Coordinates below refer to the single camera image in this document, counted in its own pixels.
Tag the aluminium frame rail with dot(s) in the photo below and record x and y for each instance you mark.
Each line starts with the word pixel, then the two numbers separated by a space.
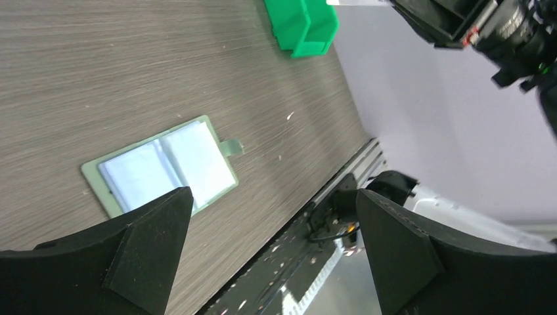
pixel 348 217

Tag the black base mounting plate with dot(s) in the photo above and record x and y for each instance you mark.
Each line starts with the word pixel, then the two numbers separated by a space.
pixel 254 289

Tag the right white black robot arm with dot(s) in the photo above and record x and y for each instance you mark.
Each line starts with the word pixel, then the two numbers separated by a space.
pixel 440 118

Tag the green plastic bin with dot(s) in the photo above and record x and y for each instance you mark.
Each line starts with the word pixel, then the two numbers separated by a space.
pixel 305 28

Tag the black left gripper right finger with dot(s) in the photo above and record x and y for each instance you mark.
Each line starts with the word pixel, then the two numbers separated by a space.
pixel 420 266

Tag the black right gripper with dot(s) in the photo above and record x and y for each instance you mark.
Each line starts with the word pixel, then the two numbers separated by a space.
pixel 517 36

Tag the mint green card holder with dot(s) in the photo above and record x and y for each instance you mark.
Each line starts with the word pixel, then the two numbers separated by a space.
pixel 188 155

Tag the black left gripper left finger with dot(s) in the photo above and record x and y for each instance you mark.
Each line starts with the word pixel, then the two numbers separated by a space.
pixel 126 265

